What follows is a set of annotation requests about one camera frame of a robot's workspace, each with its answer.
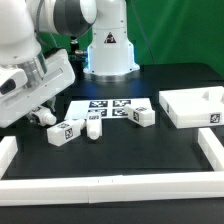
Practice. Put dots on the white square tabletop part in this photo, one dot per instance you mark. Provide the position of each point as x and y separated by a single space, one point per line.
194 107

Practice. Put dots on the black camera stand pole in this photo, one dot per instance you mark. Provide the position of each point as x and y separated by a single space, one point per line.
74 57

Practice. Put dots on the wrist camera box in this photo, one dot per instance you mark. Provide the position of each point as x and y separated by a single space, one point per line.
11 79

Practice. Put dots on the white fence wall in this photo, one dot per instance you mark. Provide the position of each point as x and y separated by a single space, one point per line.
212 148
8 149
111 189

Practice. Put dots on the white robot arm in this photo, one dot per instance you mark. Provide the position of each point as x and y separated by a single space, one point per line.
28 78

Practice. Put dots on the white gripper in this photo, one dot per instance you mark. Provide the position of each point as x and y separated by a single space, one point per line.
18 103

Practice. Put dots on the white front fence wall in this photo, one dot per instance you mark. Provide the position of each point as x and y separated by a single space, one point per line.
111 189

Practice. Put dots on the white sheet with tags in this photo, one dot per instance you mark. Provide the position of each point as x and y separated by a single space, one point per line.
109 108

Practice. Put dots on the white left fence wall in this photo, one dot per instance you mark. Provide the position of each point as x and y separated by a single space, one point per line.
8 149

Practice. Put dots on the white right fence wall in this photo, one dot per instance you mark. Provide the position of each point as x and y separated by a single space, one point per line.
212 148

